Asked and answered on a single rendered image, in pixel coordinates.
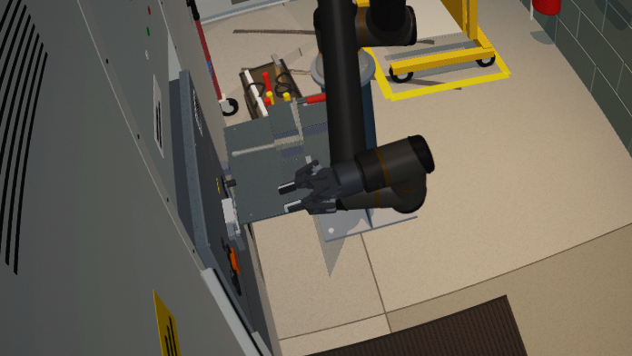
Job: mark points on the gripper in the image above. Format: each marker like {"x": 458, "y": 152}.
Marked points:
{"x": 330, "y": 187}

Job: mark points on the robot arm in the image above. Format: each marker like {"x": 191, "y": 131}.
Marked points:
{"x": 343, "y": 89}

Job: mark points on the white shutter box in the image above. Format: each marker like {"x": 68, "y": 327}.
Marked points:
{"x": 230, "y": 217}

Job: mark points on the yellow button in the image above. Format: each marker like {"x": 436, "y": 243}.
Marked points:
{"x": 218, "y": 185}

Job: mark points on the dark grey breaker front panel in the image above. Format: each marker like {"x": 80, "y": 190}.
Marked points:
{"x": 207, "y": 217}

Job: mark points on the brown open toolbox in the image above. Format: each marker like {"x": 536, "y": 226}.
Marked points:
{"x": 254, "y": 96}

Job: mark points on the grey-green shelf plate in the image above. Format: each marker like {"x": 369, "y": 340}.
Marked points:
{"x": 256, "y": 178}

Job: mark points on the black knob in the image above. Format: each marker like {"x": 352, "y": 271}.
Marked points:
{"x": 230, "y": 182}

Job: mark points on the yellow cylinder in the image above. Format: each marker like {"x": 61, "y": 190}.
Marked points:
{"x": 270, "y": 96}
{"x": 287, "y": 96}

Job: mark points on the orange lever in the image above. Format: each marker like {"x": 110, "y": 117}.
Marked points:
{"x": 235, "y": 261}

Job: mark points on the red cylinder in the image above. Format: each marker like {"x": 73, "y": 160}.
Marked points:
{"x": 266, "y": 86}

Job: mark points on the grey vent panel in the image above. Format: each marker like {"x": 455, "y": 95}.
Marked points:
{"x": 158, "y": 118}

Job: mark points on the red pole with black wheel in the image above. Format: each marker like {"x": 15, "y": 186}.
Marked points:
{"x": 207, "y": 54}

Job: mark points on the yellow wheeled lift cart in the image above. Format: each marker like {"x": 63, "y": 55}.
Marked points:
{"x": 444, "y": 59}

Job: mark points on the yellow warning sign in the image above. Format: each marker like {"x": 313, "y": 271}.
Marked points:
{"x": 165, "y": 326}

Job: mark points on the dark brown floor mat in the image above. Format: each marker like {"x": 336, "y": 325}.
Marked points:
{"x": 444, "y": 331}

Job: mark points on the grey switchgear cabinet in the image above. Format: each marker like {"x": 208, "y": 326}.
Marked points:
{"x": 84, "y": 187}

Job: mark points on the red fire extinguisher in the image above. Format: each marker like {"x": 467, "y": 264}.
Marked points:
{"x": 546, "y": 6}

